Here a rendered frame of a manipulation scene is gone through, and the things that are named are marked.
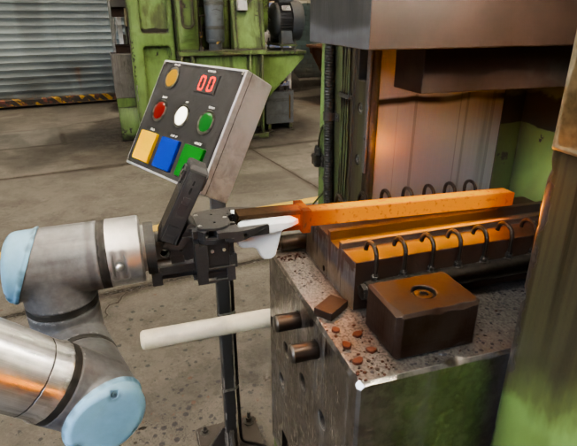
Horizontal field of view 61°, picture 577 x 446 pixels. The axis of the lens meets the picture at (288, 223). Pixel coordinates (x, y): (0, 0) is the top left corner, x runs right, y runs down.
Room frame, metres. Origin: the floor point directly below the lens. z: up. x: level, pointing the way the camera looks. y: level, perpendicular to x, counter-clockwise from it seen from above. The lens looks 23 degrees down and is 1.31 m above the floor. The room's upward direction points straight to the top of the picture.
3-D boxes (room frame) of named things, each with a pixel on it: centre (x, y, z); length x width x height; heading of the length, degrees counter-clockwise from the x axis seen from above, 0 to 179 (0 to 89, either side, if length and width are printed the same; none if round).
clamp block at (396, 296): (0.55, -0.17, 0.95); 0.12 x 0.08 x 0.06; 108
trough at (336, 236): (0.74, -0.27, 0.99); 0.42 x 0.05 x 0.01; 108
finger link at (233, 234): (0.61, 0.07, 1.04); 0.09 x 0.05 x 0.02; 105
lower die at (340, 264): (0.77, -0.26, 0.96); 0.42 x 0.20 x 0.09; 108
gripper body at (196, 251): (0.62, 0.13, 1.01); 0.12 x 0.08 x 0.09; 107
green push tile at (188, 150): (1.05, 0.21, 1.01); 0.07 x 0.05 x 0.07; 43
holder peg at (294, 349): (0.57, -0.02, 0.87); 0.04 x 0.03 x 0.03; 108
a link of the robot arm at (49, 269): (0.56, 0.30, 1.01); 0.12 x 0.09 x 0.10; 107
